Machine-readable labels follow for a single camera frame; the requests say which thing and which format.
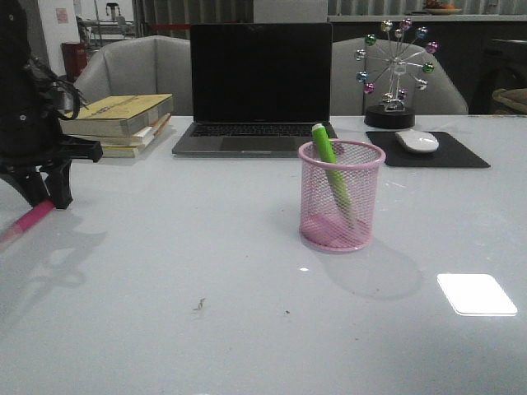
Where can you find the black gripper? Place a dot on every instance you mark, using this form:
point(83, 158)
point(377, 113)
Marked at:
point(33, 101)

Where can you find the pink highlighter pen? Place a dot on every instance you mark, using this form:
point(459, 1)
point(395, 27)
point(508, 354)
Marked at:
point(25, 222)

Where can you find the green highlighter pen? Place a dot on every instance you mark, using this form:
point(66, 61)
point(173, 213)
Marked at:
point(338, 187)

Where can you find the pink mesh pen holder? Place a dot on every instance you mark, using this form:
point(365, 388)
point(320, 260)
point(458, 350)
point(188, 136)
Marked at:
point(321, 223)

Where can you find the bottom yellow book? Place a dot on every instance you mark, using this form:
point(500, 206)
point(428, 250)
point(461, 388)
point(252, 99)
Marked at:
point(124, 151)

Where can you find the yellow book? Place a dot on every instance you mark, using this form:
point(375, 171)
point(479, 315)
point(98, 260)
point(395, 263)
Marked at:
point(142, 138)
point(119, 115)
point(124, 151)

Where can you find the top yellow book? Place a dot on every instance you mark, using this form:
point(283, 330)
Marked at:
point(119, 115)

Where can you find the middle yellow book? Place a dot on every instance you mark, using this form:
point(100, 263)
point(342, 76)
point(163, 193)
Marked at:
point(142, 138)

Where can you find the red trash bin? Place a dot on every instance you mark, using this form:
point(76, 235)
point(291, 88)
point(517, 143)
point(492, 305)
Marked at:
point(74, 59)

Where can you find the left grey chair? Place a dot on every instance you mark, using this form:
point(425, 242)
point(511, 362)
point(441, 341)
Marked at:
point(150, 65)

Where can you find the grey chair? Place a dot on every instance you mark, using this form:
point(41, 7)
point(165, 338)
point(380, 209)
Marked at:
point(346, 97)
point(150, 65)

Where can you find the grey open laptop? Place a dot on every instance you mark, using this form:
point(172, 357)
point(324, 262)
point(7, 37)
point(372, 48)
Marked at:
point(258, 88)

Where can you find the right grey chair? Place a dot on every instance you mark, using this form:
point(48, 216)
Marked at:
point(346, 97)

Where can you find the ferris wheel desk ornament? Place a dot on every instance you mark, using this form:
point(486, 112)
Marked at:
point(397, 63)

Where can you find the white computer mouse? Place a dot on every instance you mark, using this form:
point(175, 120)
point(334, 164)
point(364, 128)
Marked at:
point(417, 141)

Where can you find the black mouse pad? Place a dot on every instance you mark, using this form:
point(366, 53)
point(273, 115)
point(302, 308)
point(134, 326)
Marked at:
point(450, 154)

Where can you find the fruit bowl on counter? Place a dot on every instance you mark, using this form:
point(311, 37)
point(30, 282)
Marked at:
point(440, 8)

